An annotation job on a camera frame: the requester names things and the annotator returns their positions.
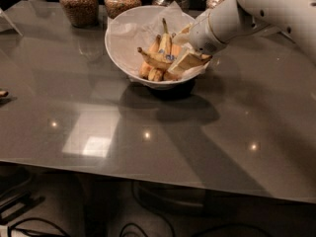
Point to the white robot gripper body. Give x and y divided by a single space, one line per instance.
201 37

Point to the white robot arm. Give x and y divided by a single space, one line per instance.
215 28

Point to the right banana in bowl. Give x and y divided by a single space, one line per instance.
175 51

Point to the yellow banana with sticker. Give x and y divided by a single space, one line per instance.
186 60

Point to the middle banana with long stem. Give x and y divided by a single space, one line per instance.
164 43

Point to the banana in bowl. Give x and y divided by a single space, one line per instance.
175 51
146 65

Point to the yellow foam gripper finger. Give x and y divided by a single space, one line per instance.
182 37
188 60

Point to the small object at left edge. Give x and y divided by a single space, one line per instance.
4 94

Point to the white bowl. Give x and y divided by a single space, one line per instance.
122 51

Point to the glass jar of grains left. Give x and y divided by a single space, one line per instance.
81 13

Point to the left banana in bowl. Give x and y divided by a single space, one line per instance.
146 65

